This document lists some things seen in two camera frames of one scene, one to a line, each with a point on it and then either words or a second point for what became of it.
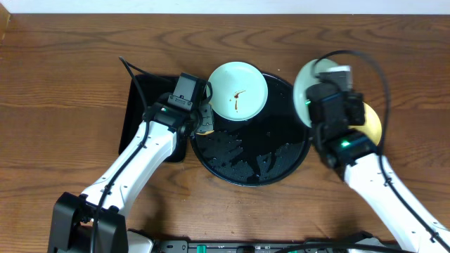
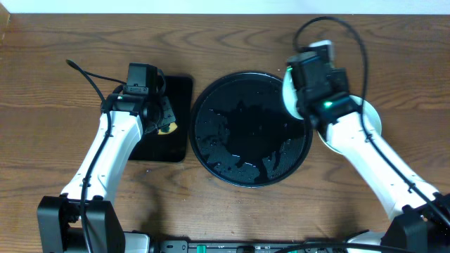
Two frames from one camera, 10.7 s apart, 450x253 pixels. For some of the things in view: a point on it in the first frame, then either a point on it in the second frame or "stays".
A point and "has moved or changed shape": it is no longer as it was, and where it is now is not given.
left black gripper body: [204, 117] -> [165, 114]
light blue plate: [240, 91] -> [290, 94]
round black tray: [270, 150] stays
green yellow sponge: [207, 126] has moved or changed shape
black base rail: [272, 247] stays
